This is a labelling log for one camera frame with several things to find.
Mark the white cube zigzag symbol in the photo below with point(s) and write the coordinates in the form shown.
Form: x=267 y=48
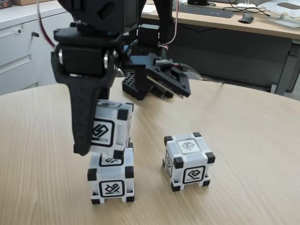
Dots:
x=114 y=124

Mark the white cube double-diamond symbol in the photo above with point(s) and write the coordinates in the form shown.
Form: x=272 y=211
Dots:
x=187 y=161

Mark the black cabinet key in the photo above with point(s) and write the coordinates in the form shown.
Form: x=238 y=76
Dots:
x=35 y=34

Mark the white filing cabinet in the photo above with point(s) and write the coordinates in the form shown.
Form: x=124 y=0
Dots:
x=23 y=58

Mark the white cube crossed-loop symbol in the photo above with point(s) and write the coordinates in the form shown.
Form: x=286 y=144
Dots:
x=110 y=185

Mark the white paper sheet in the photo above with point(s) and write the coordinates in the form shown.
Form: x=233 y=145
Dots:
x=148 y=9

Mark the dark printed box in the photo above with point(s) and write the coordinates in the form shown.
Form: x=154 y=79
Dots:
x=5 y=4

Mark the black keyboard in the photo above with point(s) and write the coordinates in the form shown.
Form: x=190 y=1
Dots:
x=204 y=11

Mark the black desk device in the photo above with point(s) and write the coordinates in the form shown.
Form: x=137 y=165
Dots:
x=198 y=2

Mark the dark computer mouse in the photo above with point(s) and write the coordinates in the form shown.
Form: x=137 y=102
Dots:
x=246 y=18

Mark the light wood office desk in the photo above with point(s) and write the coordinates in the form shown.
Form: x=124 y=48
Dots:
x=257 y=27

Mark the white round stand base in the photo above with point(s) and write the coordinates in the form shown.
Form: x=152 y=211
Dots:
x=246 y=4

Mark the silver laptop stand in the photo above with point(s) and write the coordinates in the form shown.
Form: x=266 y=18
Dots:
x=281 y=16

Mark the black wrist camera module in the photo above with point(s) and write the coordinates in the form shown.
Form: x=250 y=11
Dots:
x=173 y=79

